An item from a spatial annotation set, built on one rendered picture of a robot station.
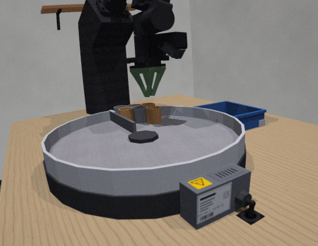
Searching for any blue crate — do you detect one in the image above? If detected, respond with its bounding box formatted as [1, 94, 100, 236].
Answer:
[194, 101, 266, 131]

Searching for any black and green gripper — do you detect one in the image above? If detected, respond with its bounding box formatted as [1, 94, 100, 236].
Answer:
[124, 33, 169, 97]

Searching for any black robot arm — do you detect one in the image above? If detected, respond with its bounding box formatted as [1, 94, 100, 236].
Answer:
[96, 0, 188, 59]

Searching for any grey round turntable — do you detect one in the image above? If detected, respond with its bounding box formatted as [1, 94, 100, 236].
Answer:
[41, 106, 265, 230]

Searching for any bronze bushing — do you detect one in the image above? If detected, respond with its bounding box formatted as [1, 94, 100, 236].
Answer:
[146, 106, 162, 124]
[141, 102, 155, 107]
[118, 107, 134, 121]

